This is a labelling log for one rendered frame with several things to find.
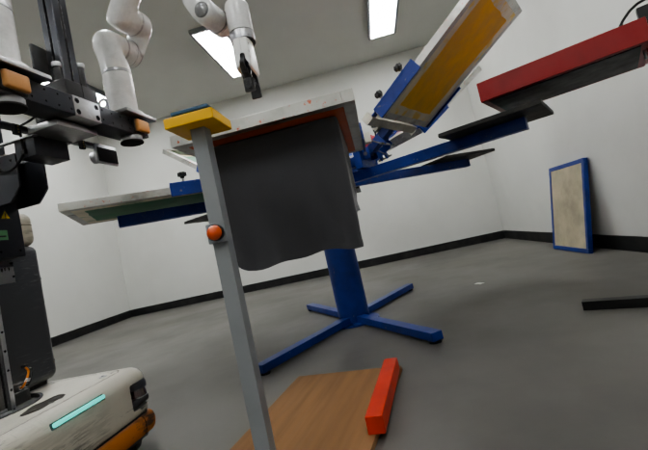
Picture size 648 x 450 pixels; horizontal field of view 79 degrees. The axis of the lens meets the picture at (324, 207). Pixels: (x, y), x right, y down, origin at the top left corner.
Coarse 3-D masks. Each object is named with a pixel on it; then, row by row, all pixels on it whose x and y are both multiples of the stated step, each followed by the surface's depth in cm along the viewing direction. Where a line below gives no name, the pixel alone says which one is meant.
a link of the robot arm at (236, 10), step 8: (232, 0) 120; (240, 0) 121; (232, 8) 120; (240, 8) 120; (248, 8) 123; (232, 16) 120; (240, 16) 120; (248, 16) 122; (232, 24) 120; (240, 24) 120; (248, 24) 121; (224, 32) 126
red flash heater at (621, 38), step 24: (624, 24) 146; (576, 48) 156; (600, 48) 151; (624, 48) 147; (504, 72) 171; (528, 72) 166; (552, 72) 161; (576, 72) 163; (600, 72) 171; (624, 72) 182; (480, 96) 178; (504, 96) 176; (528, 96) 186; (552, 96) 197
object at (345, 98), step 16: (320, 96) 117; (336, 96) 117; (352, 96) 116; (272, 112) 119; (288, 112) 118; (304, 112) 118; (320, 112) 120; (352, 112) 127; (240, 128) 120; (256, 128) 122; (352, 128) 148; (176, 144) 122; (192, 144) 123
